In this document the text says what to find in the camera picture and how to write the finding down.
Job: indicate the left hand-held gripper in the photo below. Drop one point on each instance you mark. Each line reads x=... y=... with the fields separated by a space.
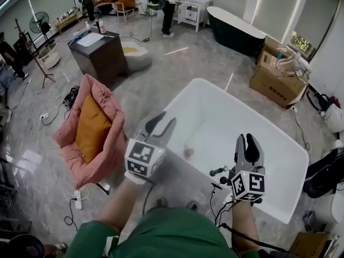
x=143 y=157

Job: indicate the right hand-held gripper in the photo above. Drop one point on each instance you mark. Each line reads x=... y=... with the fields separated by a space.
x=248 y=184

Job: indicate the white rectangular bathtub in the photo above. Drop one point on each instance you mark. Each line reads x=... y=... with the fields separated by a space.
x=242 y=117

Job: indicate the person's right forearm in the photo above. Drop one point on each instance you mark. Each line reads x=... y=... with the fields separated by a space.
x=244 y=224

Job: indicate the person's left forearm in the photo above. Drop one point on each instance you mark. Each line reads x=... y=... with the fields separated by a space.
x=121 y=208

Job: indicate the dark green oval bathtub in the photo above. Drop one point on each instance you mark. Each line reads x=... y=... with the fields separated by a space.
x=233 y=34

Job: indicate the black hand shower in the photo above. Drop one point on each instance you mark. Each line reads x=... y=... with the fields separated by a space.
x=218 y=171

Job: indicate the black round tub cap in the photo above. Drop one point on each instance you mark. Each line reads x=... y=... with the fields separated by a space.
x=216 y=186

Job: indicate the black faucet knob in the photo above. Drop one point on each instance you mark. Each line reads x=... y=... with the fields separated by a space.
x=257 y=201

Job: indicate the pink lounge chair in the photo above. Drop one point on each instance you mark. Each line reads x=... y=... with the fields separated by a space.
x=102 y=160

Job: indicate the orange cushion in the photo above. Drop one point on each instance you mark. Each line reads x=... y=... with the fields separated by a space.
x=91 y=128

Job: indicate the grey floor cushion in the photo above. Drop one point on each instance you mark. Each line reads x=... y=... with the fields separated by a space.
x=139 y=63

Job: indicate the large cardboard box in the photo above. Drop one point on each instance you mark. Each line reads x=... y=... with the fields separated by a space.
x=276 y=87

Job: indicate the person's left shoe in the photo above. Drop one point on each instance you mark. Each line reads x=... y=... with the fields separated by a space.
x=161 y=203

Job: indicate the person's shoe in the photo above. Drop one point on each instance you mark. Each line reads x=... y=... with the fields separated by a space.
x=161 y=203
x=192 y=206

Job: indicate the person's right shoe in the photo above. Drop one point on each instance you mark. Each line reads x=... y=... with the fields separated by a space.
x=192 y=206

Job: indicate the egg-shaped rug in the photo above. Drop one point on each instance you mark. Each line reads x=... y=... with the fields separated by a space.
x=134 y=48

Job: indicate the dark wooden cabinet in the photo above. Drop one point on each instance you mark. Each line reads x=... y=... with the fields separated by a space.
x=104 y=60

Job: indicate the red black vacuum cleaner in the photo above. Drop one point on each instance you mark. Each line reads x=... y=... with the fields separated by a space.
x=319 y=101

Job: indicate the grey cloth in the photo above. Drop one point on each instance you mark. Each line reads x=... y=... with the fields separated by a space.
x=311 y=220

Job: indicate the pile of pale parts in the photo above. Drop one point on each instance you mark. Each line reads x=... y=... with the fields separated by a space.
x=289 y=60

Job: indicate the white toilet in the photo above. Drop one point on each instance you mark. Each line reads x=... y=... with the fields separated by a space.
x=333 y=208

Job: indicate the person's green shirt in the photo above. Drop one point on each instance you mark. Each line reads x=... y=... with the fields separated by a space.
x=166 y=235

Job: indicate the long white power strip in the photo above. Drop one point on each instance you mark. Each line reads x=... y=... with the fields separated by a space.
x=78 y=199

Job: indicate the small cardboard box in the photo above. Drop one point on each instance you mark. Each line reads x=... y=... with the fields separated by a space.
x=309 y=246

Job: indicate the small white power strip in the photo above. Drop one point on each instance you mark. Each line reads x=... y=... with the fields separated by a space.
x=44 y=116

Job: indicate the white vanity cabinet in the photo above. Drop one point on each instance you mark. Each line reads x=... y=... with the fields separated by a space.
x=192 y=9

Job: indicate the small white pump bottle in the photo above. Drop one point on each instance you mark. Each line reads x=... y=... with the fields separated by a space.
x=87 y=27

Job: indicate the wooden armchair orange seat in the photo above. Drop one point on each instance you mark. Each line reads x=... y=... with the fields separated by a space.
x=126 y=8

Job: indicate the round white coffee table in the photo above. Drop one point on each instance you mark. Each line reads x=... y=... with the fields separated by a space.
x=49 y=56

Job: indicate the black white striped blanket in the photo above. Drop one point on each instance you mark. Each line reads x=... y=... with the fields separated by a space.
x=104 y=9

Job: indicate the low wooden bench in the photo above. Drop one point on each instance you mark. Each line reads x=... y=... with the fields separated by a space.
x=67 y=20

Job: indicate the wooden coat rack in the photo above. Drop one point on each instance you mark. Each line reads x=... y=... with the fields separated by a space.
x=35 y=58

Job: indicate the grey roller blind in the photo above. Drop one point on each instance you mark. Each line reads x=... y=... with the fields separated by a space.
x=319 y=9
x=276 y=7

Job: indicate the black standing fan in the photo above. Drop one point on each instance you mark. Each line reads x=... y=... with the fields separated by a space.
x=39 y=23

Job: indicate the black metal rack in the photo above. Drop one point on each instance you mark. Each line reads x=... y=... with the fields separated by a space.
x=12 y=197

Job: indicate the black round stool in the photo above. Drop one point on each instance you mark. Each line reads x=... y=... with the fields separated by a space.
x=27 y=247

